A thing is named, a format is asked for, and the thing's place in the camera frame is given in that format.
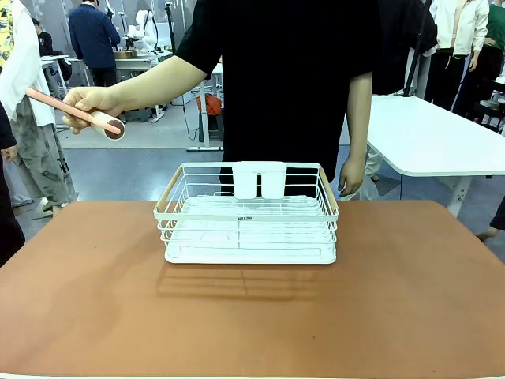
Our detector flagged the person left hand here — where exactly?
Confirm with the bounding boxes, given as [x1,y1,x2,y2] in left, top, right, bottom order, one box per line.
[338,159,365,197]

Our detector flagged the person right hand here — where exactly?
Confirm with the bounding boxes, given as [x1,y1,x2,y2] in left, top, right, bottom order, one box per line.
[62,86,124,136]

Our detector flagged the pink long-handled scoop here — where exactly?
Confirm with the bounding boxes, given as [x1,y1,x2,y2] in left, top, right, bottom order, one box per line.
[26,88,127,141]

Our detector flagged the person left forearm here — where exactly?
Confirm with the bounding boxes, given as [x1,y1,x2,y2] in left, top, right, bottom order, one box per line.
[344,70,374,167]

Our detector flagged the person right forearm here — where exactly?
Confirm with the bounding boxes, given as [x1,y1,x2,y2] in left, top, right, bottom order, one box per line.
[106,54,208,116]

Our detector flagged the bystander in navy jacket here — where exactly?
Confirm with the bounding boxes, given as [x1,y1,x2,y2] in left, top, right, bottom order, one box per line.
[69,0,122,88]

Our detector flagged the bystander in white patterned shirt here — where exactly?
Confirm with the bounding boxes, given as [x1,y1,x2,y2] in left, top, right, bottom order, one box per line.
[0,0,77,216]

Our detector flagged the white side table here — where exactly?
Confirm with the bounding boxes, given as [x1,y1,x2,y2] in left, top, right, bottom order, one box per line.
[365,94,505,219]

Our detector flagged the white plastic utensil cup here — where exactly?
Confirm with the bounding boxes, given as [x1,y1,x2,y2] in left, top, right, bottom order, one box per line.
[231,160,288,200]

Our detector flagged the white background desk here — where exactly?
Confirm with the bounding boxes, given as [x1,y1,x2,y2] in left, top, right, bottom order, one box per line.
[185,62,225,153]

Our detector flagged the person black t-shirt torso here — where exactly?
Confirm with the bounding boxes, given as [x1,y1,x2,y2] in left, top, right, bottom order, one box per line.
[175,0,439,198]

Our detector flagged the orange bag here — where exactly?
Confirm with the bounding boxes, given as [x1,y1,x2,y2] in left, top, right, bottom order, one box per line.
[196,93,223,117]

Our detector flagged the white plastic drain tray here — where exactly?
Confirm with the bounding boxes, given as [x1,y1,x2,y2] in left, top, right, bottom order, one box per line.
[164,196,338,265]

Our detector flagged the bystander in dark clothes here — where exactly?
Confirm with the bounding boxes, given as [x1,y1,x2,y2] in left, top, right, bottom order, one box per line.
[0,101,27,268]

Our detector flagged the black tripod pole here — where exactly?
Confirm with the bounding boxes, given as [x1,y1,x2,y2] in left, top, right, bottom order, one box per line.
[401,0,433,99]

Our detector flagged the bystander in white jacket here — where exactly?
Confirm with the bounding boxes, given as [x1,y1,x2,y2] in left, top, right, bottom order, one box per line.
[424,0,491,112]

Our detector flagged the wooden rack handle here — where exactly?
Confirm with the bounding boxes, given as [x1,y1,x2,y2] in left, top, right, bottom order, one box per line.
[155,166,185,213]
[317,167,340,215]

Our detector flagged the white wire dish rack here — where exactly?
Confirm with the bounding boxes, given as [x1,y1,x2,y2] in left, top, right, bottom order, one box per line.
[153,161,340,256]

